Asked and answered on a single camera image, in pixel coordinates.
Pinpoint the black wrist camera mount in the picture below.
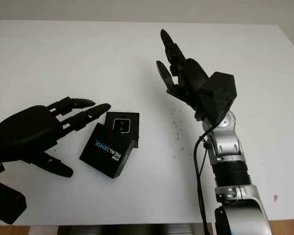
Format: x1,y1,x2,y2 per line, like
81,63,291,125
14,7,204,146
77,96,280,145
199,71,237,123
0,156,27,225

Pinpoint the black open box base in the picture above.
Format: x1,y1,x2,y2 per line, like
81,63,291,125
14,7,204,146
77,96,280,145
104,112,140,149

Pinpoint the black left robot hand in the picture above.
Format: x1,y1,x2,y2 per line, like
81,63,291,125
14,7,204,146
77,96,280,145
0,96,112,179

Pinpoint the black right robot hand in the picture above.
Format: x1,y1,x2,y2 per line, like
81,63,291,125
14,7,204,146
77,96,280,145
156,28,211,120

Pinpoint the dark robot torso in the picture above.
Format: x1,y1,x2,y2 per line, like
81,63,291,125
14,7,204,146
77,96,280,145
58,222,204,235

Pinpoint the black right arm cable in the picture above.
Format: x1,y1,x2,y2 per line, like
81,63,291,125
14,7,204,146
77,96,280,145
195,127,216,235

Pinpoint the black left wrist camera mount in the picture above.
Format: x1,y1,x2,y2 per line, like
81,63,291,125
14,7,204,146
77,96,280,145
0,156,27,225

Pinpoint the black RealSense box lid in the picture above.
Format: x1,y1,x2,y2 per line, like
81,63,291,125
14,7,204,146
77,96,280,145
79,122,134,179

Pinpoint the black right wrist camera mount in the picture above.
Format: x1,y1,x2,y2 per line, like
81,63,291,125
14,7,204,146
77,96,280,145
199,71,237,123

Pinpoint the small white black camera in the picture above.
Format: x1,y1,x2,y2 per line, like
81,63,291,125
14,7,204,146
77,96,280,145
112,118,131,135

